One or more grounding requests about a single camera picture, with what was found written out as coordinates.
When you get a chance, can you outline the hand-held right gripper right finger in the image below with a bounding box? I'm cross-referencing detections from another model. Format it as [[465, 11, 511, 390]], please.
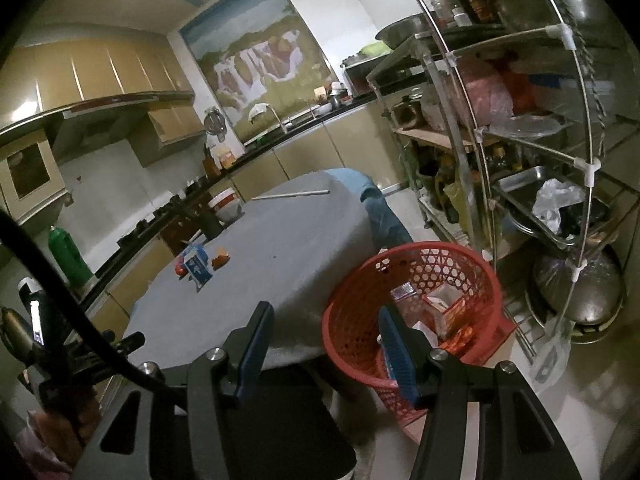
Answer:
[[377, 305, 583, 480]]

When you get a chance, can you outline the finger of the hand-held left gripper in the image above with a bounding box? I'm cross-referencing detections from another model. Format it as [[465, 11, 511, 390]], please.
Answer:
[[75, 331, 147, 368]]

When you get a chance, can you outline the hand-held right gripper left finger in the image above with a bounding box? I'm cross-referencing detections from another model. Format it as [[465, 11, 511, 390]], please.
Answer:
[[75, 301, 276, 480]]

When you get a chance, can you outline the clear plastic packaging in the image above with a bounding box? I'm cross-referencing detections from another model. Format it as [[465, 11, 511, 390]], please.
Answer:
[[390, 282, 420, 328]]

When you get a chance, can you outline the red plastic basket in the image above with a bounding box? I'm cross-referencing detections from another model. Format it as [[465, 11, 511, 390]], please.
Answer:
[[321, 241, 505, 423]]

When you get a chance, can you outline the red white carton box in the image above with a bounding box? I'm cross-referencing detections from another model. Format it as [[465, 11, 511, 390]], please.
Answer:
[[422, 285, 476, 356]]

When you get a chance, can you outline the blue cardboard box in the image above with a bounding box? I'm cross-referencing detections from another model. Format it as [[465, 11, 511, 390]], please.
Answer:
[[182, 244, 212, 291]]

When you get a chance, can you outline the person's left forearm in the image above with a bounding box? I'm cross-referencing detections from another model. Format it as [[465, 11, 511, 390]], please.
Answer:
[[15, 410, 66, 476]]

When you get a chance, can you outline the person's left hand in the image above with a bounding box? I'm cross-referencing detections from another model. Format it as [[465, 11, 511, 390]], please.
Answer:
[[40, 385, 101, 456]]

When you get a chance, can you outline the green thermos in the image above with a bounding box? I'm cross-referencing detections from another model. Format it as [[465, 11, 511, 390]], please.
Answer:
[[47, 226, 94, 287]]

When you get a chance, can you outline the gas stove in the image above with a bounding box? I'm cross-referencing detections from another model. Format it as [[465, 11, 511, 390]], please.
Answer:
[[120, 180, 211, 248]]

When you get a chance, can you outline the light blue table cover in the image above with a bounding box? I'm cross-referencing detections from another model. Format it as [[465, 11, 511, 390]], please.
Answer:
[[330, 169, 416, 251]]

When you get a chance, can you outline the white rod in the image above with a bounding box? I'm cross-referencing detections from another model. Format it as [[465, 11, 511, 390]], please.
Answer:
[[251, 188, 331, 202]]

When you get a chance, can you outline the large metal wok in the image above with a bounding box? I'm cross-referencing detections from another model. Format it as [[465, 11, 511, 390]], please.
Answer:
[[531, 249, 627, 333]]

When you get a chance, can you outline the knife block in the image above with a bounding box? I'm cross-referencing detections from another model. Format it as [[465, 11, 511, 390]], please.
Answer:
[[201, 144, 222, 177]]

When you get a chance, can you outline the metal tray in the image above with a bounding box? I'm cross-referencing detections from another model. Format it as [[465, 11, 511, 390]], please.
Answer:
[[492, 165, 626, 252]]

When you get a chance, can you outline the range hood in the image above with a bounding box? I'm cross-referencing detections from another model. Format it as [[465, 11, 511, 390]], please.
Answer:
[[0, 91, 197, 166]]

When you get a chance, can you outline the white plastic bag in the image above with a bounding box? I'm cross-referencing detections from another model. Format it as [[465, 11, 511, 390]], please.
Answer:
[[531, 177, 587, 235]]

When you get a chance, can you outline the metal storage rack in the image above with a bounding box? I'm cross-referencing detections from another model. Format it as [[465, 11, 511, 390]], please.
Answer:
[[366, 0, 640, 366]]

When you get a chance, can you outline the hanging metal strainer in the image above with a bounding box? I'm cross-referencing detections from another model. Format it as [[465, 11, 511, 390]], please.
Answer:
[[204, 106, 230, 142]]

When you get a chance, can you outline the metal faucet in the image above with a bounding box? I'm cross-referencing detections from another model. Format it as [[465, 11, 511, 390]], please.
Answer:
[[248, 102, 291, 135]]

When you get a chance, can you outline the pile of dishes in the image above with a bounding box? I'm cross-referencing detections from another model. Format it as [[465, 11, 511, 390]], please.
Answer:
[[327, 81, 351, 110]]

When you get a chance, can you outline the pink plastic bag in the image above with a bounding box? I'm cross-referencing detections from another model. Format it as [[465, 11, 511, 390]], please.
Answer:
[[456, 57, 516, 122]]

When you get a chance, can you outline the microwave oven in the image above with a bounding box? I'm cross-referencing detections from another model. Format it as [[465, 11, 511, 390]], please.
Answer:
[[344, 57, 381, 96]]

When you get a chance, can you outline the metal basin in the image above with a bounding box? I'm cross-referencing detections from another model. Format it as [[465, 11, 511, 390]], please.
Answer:
[[375, 12, 436, 48]]

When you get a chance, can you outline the glass door wall cabinet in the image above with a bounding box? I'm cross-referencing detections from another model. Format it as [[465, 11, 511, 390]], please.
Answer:
[[0, 130, 68, 226]]

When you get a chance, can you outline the waterfall wall poster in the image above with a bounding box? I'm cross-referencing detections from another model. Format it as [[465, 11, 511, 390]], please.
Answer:
[[179, 0, 335, 145]]

